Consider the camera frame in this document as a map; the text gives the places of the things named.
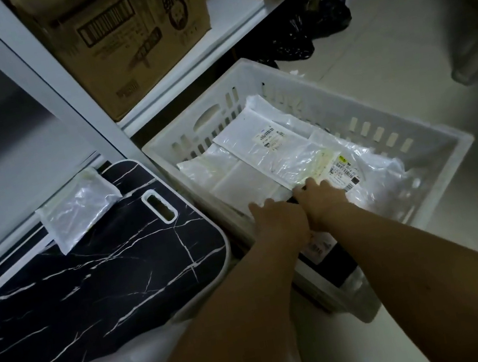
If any person's left hand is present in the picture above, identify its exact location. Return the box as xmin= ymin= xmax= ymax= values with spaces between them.
xmin=247 ymin=192 xmax=314 ymax=259

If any person's right hand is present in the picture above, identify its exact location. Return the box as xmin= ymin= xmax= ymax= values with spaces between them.
xmin=290 ymin=171 xmax=354 ymax=235

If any dark grey labelled bag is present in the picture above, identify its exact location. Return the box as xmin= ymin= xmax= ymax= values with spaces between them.
xmin=294 ymin=225 xmax=363 ymax=295

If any narrow white mailer taped end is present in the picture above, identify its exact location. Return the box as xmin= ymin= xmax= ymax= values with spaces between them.
xmin=208 ymin=92 xmax=343 ymax=203

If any white plastic basket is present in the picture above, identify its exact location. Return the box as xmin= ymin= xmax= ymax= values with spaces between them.
xmin=128 ymin=20 xmax=478 ymax=357

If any small white bubble mailer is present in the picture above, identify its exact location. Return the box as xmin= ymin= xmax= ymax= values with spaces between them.
xmin=30 ymin=162 xmax=131 ymax=259

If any white metal shelf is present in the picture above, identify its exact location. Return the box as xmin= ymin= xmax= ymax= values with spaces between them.
xmin=0 ymin=0 xmax=410 ymax=276

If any person's right forearm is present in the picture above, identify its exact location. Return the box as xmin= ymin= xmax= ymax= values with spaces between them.
xmin=322 ymin=182 xmax=478 ymax=362

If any person's left forearm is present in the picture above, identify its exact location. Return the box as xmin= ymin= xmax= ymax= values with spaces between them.
xmin=106 ymin=230 xmax=332 ymax=362

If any black plastic bag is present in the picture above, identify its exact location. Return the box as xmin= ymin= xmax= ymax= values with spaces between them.
xmin=234 ymin=0 xmax=358 ymax=72

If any black marble lap table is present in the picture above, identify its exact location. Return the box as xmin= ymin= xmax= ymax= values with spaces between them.
xmin=0 ymin=145 xmax=252 ymax=362

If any cardboard box with black print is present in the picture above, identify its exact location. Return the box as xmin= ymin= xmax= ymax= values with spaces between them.
xmin=4 ymin=0 xmax=226 ymax=137

